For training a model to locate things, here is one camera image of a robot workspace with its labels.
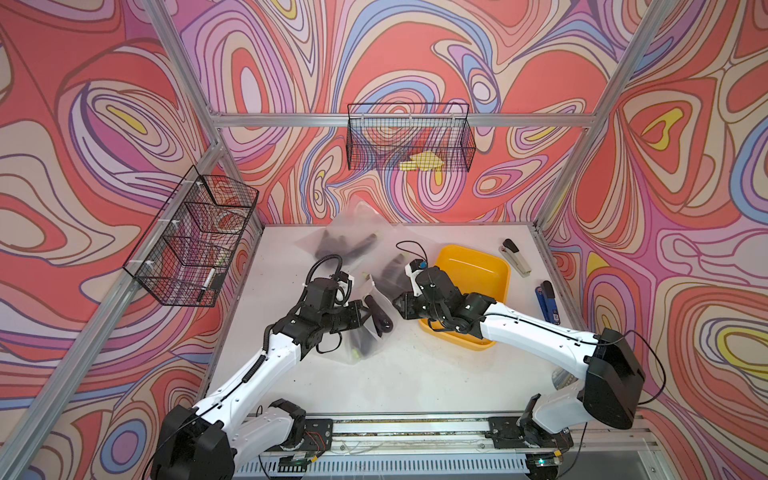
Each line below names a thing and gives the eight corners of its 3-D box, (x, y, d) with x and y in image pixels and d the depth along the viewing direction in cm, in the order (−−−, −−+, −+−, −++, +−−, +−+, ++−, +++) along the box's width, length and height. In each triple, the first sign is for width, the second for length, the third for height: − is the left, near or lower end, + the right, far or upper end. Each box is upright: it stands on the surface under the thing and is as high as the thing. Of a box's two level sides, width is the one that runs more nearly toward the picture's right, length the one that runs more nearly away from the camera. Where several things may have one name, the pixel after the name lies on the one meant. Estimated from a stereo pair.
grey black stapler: (522, 278, 105) (527, 271, 102) (497, 248, 114) (500, 240, 111) (532, 274, 106) (536, 267, 103) (505, 245, 115) (509, 237, 112)
